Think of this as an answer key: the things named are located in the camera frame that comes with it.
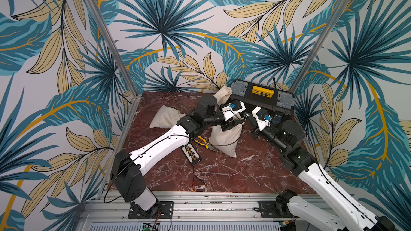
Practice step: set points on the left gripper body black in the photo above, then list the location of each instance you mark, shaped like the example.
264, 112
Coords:
227, 124

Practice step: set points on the aluminium front rail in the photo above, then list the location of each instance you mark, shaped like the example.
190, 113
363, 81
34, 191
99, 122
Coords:
192, 211

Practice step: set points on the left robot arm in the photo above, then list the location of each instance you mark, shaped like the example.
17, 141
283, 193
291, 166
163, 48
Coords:
129, 169

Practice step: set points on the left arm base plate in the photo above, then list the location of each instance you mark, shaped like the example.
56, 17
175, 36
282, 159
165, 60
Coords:
160, 210

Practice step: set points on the black yellow toolbox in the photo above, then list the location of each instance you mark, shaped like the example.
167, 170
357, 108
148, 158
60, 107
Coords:
279, 104

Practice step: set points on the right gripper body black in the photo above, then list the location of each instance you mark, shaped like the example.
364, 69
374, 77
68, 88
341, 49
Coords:
255, 125

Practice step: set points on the yellow black pliers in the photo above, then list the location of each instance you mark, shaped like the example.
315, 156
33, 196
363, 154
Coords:
201, 141

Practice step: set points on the aluminium corner post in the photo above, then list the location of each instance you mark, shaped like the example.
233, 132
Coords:
101, 24
326, 21

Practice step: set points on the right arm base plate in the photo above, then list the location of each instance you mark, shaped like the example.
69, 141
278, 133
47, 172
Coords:
273, 209

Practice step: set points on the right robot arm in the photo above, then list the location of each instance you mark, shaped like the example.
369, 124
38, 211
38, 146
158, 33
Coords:
349, 214

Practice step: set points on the rear cream cloth bag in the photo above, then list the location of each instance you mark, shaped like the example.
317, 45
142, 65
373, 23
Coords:
223, 95

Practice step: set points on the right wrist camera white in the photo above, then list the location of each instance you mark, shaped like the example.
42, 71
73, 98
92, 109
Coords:
262, 114

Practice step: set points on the red black wire leads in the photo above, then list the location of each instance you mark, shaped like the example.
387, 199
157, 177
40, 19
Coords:
195, 178

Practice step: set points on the left aluminium corner post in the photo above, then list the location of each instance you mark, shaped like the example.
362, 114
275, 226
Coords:
101, 24

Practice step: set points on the right aluminium corner post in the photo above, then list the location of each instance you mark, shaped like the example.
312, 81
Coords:
326, 21

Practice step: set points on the flat cream cloth bag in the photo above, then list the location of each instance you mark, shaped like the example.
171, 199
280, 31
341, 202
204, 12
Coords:
166, 117

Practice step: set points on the black connector board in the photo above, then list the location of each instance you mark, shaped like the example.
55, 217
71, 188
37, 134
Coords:
191, 154

